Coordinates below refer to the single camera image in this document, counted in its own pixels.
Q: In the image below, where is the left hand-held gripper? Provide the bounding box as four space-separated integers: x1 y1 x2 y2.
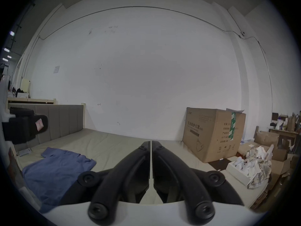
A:
0 75 49 145

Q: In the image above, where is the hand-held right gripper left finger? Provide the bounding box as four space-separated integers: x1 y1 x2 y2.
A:
59 140 151 221

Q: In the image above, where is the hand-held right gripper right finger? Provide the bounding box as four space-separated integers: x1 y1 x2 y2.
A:
152 140 245 222

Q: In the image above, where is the pale wooden shelf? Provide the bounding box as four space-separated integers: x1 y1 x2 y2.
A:
7 78 57 105

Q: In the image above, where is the bed with beige sheet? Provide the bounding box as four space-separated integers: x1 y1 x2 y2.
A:
9 128 269 212

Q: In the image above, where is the grey padded headboard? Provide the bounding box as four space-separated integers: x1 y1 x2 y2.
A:
8 104 85 146

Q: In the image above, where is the large brown cardboard carton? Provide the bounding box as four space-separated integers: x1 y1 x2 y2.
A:
182 107 246 163

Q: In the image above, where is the blue shirt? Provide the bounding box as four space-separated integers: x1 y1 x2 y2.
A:
22 147 97 213

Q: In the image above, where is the shallow white box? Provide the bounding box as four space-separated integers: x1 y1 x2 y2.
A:
226 156 262 187

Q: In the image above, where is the plaid cloth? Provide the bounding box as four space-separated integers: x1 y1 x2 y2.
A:
246 146 272 189

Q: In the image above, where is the open brown carton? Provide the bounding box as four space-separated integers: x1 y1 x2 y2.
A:
254 130 289 162

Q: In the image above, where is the low brown carton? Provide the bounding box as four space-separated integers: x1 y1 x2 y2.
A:
267 153 295 191

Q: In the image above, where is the wooden table with clutter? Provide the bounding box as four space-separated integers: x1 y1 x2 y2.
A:
268 112 301 148

